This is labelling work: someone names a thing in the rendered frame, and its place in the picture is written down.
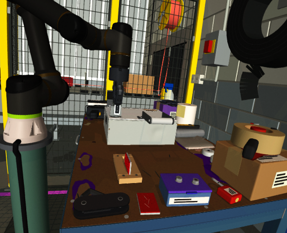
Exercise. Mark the black and red caster wheel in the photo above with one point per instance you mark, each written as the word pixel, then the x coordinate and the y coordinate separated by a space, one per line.
pixel 250 149

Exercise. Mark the black oblong link plate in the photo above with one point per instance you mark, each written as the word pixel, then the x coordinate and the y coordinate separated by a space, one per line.
pixel 99 204

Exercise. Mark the black charger device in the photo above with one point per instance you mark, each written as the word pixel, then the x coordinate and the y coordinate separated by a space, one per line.
pixel 94 110

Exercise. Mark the white pen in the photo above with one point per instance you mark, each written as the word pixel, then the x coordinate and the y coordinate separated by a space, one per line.
pixel 218 182

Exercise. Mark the white spray bottle blue cap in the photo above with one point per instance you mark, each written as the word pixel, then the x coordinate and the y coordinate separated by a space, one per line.
pixel 169 93

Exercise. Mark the small grey wall outlet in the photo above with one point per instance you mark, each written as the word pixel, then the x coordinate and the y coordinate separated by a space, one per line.
pixel 196 78

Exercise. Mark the grey switch box red switch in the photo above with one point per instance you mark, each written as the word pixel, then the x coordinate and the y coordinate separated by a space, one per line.
pixel 217 52

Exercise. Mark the grey rolled mat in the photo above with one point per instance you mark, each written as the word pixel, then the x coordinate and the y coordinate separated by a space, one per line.
pixel 189 132

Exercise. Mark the pink flat pad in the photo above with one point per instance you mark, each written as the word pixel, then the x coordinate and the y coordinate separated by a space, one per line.
pixel 194 143

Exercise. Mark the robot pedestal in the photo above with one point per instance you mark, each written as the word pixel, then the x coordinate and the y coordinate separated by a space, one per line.
pixel 34 184

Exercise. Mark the red padlock with label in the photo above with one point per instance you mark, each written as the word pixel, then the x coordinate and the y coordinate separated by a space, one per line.
pixel 228 195

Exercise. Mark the large tan tape roll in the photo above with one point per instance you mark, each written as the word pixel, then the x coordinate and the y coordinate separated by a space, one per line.
pixel 257 142

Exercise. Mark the black tyre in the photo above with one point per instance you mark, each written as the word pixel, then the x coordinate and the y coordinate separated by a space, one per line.
pixel 242 43

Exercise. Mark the red flat plate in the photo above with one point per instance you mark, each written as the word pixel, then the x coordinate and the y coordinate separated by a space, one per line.
pixel 148 202

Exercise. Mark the tan wooden tray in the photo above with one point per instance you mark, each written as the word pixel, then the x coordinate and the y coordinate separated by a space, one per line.
pixel 129 178

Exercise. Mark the blue workbench frame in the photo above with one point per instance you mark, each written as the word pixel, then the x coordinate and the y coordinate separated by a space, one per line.
pixel 157 224

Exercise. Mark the purple box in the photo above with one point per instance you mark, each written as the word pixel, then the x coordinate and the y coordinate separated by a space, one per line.
pixel 166 109

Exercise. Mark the small white tape roll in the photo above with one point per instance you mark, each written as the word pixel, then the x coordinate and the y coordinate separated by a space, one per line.
pixel 207 153

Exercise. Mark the white wing latch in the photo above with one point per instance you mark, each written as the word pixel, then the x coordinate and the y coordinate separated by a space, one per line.
pixel 117 112

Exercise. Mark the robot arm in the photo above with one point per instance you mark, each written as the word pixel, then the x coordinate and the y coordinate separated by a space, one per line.
pixel 48 85

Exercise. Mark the grey hex nut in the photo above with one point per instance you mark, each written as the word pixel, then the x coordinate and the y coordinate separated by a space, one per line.
pixel 195 181
pixel 178 179

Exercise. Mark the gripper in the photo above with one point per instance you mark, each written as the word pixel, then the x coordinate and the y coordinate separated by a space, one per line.
pixel 119 74

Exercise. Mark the white photo-eye housing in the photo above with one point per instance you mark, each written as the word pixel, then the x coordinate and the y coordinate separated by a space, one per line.
pixel 138 132

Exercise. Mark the blue lidded box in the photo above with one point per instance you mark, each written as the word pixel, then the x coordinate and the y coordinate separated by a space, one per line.
pixel 184 191

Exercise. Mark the black panel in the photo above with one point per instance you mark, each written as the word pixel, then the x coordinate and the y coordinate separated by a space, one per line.
pixel 174 63

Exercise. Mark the white paper roll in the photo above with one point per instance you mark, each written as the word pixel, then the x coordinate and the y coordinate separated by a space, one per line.
pixel 189 114

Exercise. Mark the red reflector plate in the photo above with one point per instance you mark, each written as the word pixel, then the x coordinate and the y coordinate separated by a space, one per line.
pixel 128 163

